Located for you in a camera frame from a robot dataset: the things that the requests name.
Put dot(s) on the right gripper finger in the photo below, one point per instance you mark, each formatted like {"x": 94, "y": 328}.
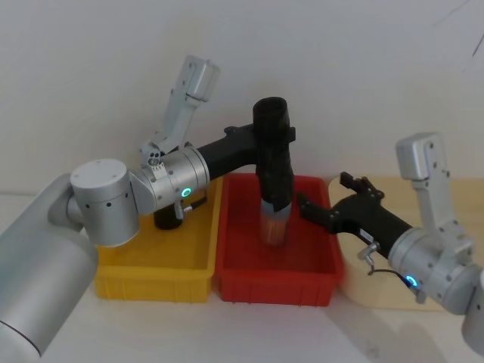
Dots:
{"x": 359, "y": 186}
{"x": 315, "y": 213}

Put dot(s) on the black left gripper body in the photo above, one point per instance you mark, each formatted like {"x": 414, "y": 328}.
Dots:
{"x": 230, "y": 149}

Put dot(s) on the pale wooden board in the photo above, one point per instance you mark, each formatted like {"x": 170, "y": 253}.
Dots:
{"x": 382, "y": 287}

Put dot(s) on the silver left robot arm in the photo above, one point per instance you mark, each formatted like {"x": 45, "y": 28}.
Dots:
{"x": 102, "y": 196}

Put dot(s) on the red plastic bin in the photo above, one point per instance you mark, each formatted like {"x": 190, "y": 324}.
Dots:
{"x": 264, "y": 264}

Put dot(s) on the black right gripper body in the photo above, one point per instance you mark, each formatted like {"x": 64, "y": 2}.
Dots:
{"x": 363, "y": 217}

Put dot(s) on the yellow plastic bin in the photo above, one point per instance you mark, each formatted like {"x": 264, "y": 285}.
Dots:
{"x": 159, "y": 261}

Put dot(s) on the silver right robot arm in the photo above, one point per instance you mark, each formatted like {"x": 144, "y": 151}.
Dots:
{"x": 427, "y": 261}

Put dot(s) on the black cylindrical container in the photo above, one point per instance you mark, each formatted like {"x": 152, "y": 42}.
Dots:
{"x": 166, "y": 220}

